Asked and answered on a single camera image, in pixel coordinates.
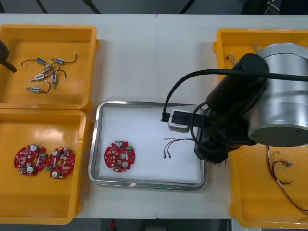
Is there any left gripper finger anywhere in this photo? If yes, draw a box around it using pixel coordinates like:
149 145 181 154
0 61 18 74

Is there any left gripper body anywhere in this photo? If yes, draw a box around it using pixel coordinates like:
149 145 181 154
0 39 11 64

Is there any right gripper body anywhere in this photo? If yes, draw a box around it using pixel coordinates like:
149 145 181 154
193 108 255 166

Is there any blue label metal solenoid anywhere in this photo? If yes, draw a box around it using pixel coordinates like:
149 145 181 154
21 57 47 68
26 81 52 94

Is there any red black wire harness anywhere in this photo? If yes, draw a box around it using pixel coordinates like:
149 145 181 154
265 145 308 214
161 136 193 160
271 151 293 175

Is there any yellow-orange plastic bin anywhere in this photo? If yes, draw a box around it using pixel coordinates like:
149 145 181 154
0 24 100 112
0 108 91 226
227 141 308 228
212 28 308 84

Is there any pile of small metal solenoids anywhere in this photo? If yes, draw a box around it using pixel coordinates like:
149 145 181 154
29 53 78 90

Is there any black metal leg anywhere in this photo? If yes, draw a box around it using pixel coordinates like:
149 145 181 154
179 0 197 14
81 0 102 14
35 0 49 14

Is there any steel tray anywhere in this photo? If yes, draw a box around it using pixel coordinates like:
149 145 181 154
88 100 208 192

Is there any dark robot torso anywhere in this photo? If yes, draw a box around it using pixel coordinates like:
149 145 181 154
101 218 232 231

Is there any round red circuit board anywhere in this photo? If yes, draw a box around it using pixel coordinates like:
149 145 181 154
104 141 137 173
14 143 48 177
46 146 76 180

